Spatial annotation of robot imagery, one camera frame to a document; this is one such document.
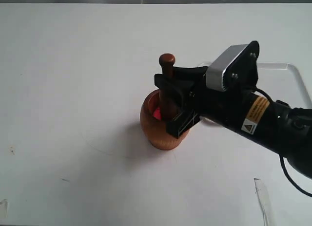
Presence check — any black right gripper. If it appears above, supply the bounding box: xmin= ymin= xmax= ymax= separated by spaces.
xmin=154 ymin=66 xmax=251 ymax=138

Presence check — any brown wooden pestle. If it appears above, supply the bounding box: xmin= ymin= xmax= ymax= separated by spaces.
xmin=158 ymin=53 xmax=176 ymax=121

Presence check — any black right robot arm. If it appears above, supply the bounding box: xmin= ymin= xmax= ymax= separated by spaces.
xmin=154 ymin=66 xmax=312 ymax=177

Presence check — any red ball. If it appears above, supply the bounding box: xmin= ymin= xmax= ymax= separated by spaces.
xmin=153 ymin=107 xmax=161 ymax=120

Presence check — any brown wooden mortar cup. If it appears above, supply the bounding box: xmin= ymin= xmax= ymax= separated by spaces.
xmin=140 ymin=90 xmax=191 ymax=151

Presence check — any white rectangular tray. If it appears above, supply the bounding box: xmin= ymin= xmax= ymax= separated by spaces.
xmin=195 ymin=61 xmax=312 ymax=114

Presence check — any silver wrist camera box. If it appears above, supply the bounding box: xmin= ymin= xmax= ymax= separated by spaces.
xmin=205 ymin=40 xmax=260 ymax=92

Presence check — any black camera cable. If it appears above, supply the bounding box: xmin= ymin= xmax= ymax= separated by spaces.
xmin=252 ymin=88 xmax=312 ymax=196

